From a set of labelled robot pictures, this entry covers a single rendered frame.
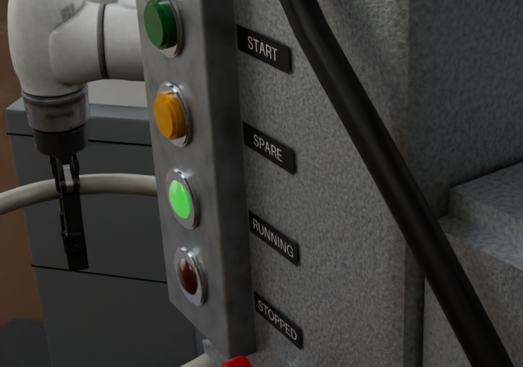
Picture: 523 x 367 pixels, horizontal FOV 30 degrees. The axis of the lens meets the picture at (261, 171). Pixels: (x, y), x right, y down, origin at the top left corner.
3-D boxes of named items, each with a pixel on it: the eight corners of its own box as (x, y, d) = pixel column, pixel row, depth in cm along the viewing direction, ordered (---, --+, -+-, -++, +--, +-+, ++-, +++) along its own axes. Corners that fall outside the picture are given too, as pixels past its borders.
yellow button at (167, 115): (193, 142, 51) (189, 97, 50) (176, 148, 51) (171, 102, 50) (171, 127, 53) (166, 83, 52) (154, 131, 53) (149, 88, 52)
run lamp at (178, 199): (206, 221, 54) (203, 183, 53) (184, 228, 53) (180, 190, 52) (186, 205, 56) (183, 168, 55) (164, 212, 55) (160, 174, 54)
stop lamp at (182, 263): (213, 298, 56) (210, 262, 55) (191, 305, 55) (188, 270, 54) (194, 280, 58) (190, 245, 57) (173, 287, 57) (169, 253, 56)
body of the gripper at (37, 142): (29, 112, 139) (36, 169, 143) (34, 138, 131) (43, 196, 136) (81, 105, 140) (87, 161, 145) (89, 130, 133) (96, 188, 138)
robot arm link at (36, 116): (23, 102, 128) (29, 141, 131) (92, 92, 130) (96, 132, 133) (18, 75, 136) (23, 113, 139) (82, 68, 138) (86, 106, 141)
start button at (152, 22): (185, 51, 49) (180, 1, 48) (166, 56, 49) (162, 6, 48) (162, 39, 51) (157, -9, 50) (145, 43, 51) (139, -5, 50)
